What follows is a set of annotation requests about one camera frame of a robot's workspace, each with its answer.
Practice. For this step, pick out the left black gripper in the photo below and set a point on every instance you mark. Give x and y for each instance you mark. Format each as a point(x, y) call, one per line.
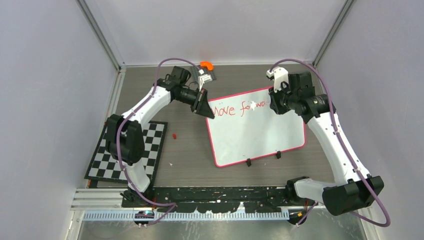
point(201, 106)

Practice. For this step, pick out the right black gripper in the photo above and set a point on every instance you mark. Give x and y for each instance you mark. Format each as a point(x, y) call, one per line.
point(275, 105)

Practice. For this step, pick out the pink framed whiteboard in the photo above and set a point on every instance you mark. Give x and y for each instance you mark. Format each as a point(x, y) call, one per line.
point(245, 128)

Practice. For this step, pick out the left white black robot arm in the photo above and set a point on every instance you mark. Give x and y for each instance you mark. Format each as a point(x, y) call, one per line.
point(124, 137)

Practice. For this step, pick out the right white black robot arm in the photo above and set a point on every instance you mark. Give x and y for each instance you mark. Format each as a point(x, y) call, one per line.
point(350, 190)

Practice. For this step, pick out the grey studded baseplate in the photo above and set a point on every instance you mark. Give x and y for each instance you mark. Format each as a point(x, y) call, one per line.
point(195, 72)

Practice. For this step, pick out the orange curved plastic piece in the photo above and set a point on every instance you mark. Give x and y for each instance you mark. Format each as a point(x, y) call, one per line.
point(207, 65)

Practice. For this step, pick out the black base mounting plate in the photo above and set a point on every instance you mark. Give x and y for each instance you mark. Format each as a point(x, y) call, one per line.
point(216, 200)

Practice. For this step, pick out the black white checkerboard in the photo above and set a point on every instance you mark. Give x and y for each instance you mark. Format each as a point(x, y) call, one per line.
point(103, 167)

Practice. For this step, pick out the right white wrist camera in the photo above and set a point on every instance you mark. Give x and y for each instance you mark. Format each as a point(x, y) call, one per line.
point(280, 78)

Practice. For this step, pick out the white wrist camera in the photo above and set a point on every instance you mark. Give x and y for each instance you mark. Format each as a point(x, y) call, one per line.
point(203, 78)
point(280, 78)

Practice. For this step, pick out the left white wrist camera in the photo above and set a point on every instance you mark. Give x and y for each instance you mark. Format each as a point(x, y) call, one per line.
point(203, 78)

